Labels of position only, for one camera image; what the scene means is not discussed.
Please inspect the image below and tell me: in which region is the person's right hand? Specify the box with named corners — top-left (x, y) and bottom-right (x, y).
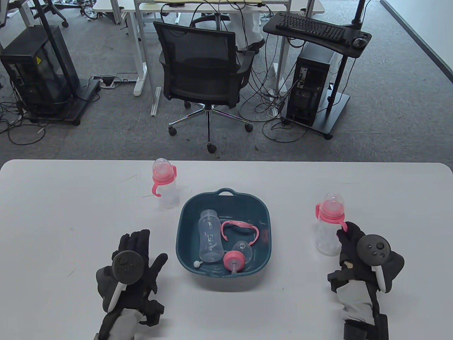
top-left (336, 221), bottom-right (376, 282)

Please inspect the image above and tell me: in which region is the person's left hand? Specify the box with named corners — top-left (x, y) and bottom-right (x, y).
top-left (111, 229), bottom-right (169, 313)

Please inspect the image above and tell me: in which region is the baby bottle with pink handles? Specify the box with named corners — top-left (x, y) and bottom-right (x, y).
top-left (151, 158), bottom-right (180, 209)
top-left (315, 192), bottom-right (349, 256)

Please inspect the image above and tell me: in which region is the clear baby bottle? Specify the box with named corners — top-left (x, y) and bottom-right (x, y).
top-left (198, 209), bottom-right (224, 263)

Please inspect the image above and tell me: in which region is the pink bottle collar with nipple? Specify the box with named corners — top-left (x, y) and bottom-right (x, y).
top-left (223, 250), bottom-right (245, 275)

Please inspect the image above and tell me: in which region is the pink bottle handle ring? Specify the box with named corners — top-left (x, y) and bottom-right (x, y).
top-left (221, 220), bottom-right (260, 251)

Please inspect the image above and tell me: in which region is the clear dome bottle cap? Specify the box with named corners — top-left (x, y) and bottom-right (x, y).
top-left (232, 241), bottom-right (253, 264)

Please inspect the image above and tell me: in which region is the black hand controller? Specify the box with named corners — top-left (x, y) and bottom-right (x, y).
top-left (96, 250), bottom-right (144, 313)
top-left (357, 234), bottom-right (405, 294)

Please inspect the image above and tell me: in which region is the teal plastic basin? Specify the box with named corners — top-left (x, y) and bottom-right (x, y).
top-left (176, 188), bottom-right (272, 278)

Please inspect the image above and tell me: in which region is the black rolling pole cart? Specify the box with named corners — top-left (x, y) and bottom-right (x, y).
top-left (21, 0), bottom-right (102, 126)

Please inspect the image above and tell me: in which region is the white power strip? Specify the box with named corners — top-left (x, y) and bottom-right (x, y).
top-left (266, 89), bottom-right (283, 117)
top-left (93, 75), bottom-right (123, 88)

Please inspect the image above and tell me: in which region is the black computer tower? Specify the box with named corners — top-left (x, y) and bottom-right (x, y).
top-left (285, 43), bottom-right (337, 127)

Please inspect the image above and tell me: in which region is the black glass computer case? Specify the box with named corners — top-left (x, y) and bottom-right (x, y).
top-left (0, 25), bottom-right (80, 114)

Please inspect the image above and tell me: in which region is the black mesh office chair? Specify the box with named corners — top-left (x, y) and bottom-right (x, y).
top-left (153, 21), bottom-right (255, 154)

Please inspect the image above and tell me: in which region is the black keyboard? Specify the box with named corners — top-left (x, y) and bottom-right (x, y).
top-left (275, 13), bottom-right (346, 44)

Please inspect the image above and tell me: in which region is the black rolling keyboard stand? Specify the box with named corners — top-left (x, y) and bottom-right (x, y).
top-left (263, 0), bottom-right (373, 140)

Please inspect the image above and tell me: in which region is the black swivel chair base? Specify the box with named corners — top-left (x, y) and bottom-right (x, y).
top-left (191, 13), bottom-right (234, 31)
top-left (42, 0), bottom-right (69, 29)

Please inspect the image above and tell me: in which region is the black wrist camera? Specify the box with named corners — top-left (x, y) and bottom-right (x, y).
top-left (140, 300), bottom-right (165, 326)
top-left (327, 269), bottom-right (349, 293)

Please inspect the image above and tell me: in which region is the silver metal rail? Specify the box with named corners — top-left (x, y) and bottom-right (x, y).
top-left (151, 87), bottom-right (162, 117)

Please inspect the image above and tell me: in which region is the black cable bundle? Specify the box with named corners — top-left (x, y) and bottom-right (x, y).
top-left (0, 101), bottom-right (46, 146)
top-left (239, 46), bottom-right (308, 143)

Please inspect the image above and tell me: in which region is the white metal frame desk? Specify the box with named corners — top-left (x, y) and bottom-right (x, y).
top-left (134, 0), bottom-right (293, 97)

